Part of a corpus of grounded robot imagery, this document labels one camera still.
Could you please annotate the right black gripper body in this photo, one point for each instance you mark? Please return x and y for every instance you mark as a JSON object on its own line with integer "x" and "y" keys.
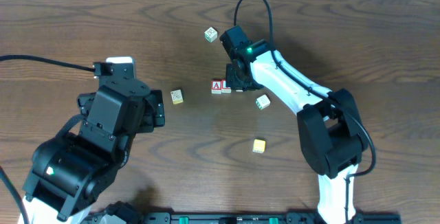
{"x": 237, "y": 78}

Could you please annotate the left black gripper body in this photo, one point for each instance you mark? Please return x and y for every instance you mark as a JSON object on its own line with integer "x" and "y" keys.
{"x": 158, "y": 107}

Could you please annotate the red letter I block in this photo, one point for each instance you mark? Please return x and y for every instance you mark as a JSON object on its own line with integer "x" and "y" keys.
{"x": 224, "y": 87}

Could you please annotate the red letter A block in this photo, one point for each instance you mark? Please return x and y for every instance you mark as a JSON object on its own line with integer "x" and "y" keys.
{"x": 216, "y": 87}

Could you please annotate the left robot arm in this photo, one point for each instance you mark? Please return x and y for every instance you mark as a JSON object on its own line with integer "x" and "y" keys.
{"x": 71, "y": 170}

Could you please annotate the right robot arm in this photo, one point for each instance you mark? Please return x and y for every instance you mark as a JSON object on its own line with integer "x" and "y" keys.
{"x": 332, "y": 136}

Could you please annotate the yellow-edged butterfly block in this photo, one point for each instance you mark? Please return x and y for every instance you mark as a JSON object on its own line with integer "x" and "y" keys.
{"x": 177, "y": 96}

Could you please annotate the green-edged wooden block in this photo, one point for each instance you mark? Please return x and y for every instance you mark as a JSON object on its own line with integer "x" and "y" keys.
{"x": 210, "y": 34}
{"x": 262, "y": 102}

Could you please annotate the far green-edged wooden block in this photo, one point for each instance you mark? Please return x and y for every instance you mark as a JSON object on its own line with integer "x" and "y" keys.
{"x": 210, "y": 34}

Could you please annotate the yellow wooden block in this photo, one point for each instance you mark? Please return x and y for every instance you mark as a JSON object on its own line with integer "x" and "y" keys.
{"x": 259, "y": 146}

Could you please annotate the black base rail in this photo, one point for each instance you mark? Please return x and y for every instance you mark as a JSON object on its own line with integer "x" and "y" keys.
{"x": 167, "y": 218}

